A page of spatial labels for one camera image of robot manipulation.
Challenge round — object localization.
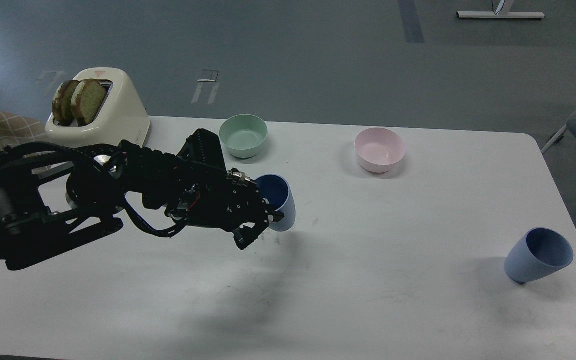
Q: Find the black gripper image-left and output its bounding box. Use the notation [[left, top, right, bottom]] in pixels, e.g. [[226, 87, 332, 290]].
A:
[[166, 129, 285, 251]]

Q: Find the dark blue cup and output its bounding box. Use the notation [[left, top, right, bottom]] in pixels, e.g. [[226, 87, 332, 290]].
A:
[[255, 174, 297, 232]]

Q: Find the light blue cup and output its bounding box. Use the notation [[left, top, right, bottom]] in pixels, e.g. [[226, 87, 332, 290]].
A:
[[503, 227, 575, 284]]

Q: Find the green bowl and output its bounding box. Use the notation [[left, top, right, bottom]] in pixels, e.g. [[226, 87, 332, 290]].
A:
[[218, 114, 268, 159]]

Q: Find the pink bowl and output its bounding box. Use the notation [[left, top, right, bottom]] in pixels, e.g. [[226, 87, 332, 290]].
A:
[[354, 127, 407, 174]]

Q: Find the cream white toaster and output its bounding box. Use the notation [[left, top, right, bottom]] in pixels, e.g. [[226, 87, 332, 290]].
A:
[[45, 67, 151, 148]]

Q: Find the right bread slice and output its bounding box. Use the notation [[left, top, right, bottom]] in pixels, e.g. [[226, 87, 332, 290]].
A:
[[70, 79, 107, 126]]

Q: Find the bread slice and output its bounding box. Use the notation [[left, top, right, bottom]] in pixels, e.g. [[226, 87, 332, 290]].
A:
[[51, 79, 80, 126], [70, 79, 107, 126]]

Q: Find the left bread slice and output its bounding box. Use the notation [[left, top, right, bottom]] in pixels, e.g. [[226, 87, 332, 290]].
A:
[[51, 79, 80, 126]]

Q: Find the white stand base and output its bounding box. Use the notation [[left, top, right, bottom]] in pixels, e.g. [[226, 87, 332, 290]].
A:
[[455, 0, 546, 21]]

